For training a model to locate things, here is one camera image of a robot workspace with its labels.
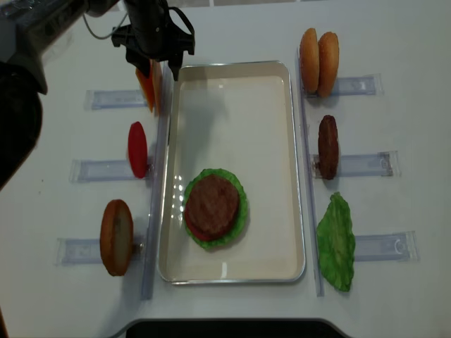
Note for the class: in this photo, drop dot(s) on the bun half on left rack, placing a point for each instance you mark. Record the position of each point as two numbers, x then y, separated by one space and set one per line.
116 237

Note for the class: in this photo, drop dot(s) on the standing green lettuce leaf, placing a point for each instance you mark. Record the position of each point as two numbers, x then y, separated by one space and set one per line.
336 244

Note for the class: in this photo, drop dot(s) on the white metal tray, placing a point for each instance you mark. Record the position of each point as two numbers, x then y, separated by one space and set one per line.
234 120

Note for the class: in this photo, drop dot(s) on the bun top inner right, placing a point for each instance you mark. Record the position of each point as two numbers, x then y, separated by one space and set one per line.
328 63

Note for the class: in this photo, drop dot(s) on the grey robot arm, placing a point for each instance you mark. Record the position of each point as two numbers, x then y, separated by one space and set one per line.
28 29

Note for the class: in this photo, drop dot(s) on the clear pusher track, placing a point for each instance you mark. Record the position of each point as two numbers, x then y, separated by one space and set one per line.
102 99
77 252
352 86
384 164
83 171
400 246

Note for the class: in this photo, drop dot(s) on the clear pusher track middle right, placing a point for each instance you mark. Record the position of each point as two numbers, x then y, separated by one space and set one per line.
384 164

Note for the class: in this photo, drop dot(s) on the meat patty on tray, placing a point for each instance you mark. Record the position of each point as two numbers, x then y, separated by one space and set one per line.
212 206

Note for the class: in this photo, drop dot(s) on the green lettuce leaf on tray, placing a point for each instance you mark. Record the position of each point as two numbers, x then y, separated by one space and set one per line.
239 211

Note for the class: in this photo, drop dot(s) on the standing meat patty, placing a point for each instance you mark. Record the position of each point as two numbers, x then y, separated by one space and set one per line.
328 147

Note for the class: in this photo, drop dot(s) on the clear pusher track bottom left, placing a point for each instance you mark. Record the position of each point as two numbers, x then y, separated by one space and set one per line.
77 252

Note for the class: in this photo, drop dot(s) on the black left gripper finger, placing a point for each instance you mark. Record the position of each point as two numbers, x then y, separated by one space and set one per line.
175 64
141 63

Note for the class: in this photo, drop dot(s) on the clear pusher track bottom right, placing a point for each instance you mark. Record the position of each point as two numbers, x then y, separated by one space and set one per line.
400 246

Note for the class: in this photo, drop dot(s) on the red tomato slice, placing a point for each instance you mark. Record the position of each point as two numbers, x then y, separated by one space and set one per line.
137 150

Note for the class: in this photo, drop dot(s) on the clear pusher track top right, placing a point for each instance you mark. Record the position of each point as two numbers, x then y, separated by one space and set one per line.
352 86

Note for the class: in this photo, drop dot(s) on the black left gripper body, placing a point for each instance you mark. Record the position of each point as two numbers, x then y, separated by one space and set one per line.
156 32

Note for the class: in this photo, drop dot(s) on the orange cheese slice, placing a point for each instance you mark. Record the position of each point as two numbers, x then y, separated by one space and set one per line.
147 88
157 79

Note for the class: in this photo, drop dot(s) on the bun top outer right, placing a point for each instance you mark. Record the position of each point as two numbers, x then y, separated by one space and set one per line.
309 60

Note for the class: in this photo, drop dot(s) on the clear pusher track middle left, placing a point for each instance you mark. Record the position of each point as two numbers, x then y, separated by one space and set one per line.
83 171

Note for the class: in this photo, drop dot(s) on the clear right front rail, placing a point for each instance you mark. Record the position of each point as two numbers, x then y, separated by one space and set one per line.
308 179

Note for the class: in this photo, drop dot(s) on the clear left front rail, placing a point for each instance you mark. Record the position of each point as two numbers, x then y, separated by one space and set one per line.
158 186

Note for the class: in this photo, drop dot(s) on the clear rail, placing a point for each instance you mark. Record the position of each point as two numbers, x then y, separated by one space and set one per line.
158 186
308 179

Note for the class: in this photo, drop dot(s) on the clear pusher track top left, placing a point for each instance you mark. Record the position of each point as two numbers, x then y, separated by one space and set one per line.
102 99

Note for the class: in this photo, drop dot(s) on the tomato slice on tray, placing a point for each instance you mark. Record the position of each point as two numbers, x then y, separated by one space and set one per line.
197 233

